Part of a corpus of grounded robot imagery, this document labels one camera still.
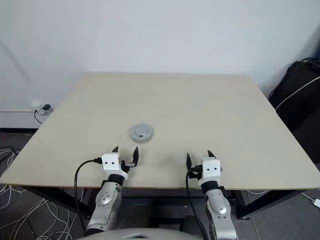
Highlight thin white cord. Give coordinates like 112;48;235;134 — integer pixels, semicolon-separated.
275;76;320;109

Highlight white wall socket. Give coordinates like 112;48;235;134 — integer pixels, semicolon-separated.
29;99;55;115

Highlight tangled white floor cables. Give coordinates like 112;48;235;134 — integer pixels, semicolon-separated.
0;147;86;240

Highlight white floor power adapter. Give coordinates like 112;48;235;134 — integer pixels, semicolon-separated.
301;191;320;208

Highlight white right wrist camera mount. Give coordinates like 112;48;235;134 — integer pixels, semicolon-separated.
197;157;225;187

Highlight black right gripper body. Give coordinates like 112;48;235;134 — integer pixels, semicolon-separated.
188;163;204;181

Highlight round metal gear part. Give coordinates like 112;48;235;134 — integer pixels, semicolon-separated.
128;122;155;144

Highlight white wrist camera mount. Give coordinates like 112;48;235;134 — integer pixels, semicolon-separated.
101;152;130;181
197;157;225;187

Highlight black charger cable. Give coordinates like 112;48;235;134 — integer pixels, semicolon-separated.
33;109;45;125

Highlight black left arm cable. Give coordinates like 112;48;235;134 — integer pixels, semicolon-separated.
73;157;103;218

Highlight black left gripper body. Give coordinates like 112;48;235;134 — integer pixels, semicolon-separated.
120;160;132;173

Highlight black table frame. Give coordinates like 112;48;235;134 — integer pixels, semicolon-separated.
23;186;311;221

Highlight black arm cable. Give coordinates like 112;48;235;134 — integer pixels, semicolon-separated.
73;157;103;218
184;172;210;240

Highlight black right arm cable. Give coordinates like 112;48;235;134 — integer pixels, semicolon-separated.
184;172;210;240

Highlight grey robot torso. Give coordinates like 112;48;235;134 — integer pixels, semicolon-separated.
77;226;198;240

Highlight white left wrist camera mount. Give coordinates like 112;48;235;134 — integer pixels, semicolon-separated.
101;152;130;181

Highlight black fabric bag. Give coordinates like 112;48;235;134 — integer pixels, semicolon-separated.
268;57;320;163

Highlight white wall trunking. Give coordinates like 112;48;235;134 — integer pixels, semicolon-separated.
0;109;42;129

